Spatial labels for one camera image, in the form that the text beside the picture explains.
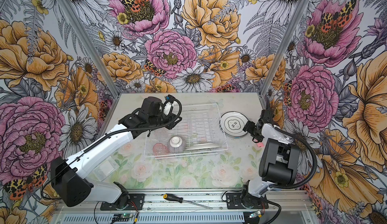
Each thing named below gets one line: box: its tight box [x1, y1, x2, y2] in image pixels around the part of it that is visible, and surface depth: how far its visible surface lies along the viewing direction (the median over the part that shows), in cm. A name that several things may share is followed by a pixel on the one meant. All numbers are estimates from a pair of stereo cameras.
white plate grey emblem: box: [219, 111, 249, 138], surface depth 104 cm
